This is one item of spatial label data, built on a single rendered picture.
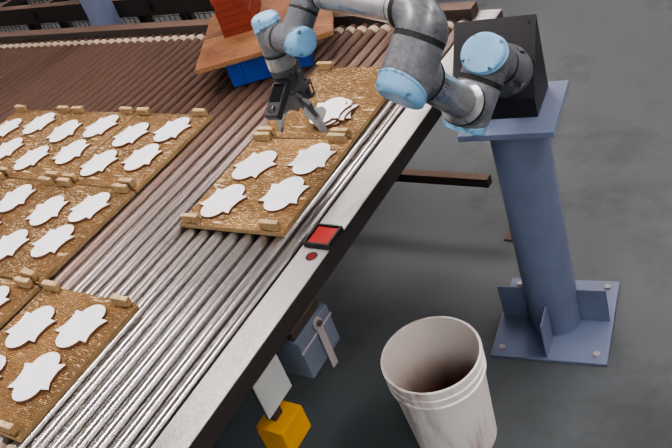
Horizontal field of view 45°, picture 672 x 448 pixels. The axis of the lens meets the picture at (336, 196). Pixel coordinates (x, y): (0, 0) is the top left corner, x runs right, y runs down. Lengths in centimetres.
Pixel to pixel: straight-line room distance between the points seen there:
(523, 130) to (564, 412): 91
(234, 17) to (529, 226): 129
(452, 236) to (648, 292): 82
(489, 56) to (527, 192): 52
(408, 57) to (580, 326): 143
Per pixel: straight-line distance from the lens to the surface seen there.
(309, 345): 191
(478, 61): 210
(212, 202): 226
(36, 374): 202
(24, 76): 397
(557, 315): 278
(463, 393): 234
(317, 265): 193
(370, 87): 255
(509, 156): 237
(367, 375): 291
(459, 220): 342
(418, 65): 171
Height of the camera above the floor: 209
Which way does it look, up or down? 33 degrees down
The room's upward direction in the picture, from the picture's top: 20 degrees counter-clockwise
